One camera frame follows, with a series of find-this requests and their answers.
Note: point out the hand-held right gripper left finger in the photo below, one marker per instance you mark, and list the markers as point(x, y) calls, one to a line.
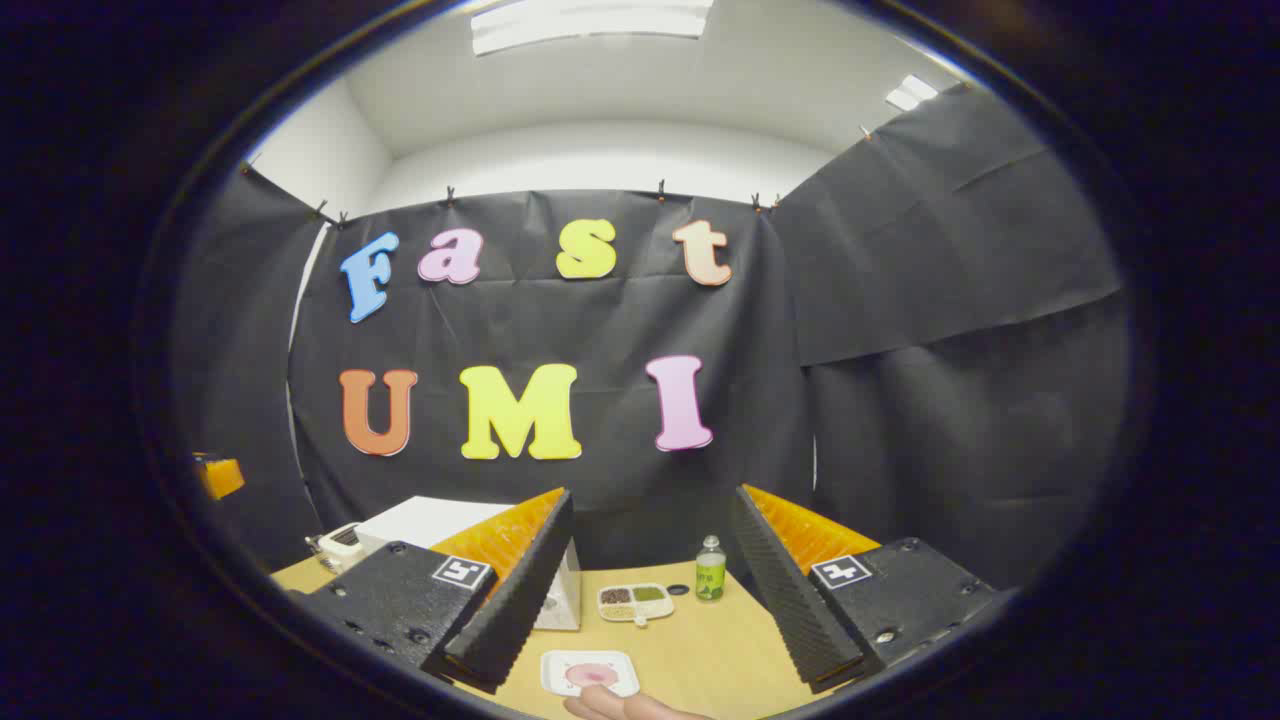
point(520, 600)

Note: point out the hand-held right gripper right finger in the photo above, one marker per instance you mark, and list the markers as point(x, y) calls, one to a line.
point(790, 600)

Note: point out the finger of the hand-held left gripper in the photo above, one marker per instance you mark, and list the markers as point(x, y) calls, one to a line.
point(222, 477)

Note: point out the white square plate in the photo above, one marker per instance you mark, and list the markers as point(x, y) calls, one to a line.
point(560, 675)

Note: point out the pink ham slice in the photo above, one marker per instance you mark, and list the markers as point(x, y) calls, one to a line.
point(592, 676)

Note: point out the white microwave oven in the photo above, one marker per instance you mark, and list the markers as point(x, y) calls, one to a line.
point(420, 520)

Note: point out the green drink bottle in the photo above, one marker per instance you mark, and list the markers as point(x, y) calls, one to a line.
point(710, 578)

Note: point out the white divided dish of beans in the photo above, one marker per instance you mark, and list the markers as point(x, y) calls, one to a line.
point(635, 600)

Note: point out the white toaster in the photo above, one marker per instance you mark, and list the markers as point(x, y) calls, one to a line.
point(345, 550)

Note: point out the ceiling light panel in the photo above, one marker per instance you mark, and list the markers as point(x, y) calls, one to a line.
point(590, 22)
point(910, 92)

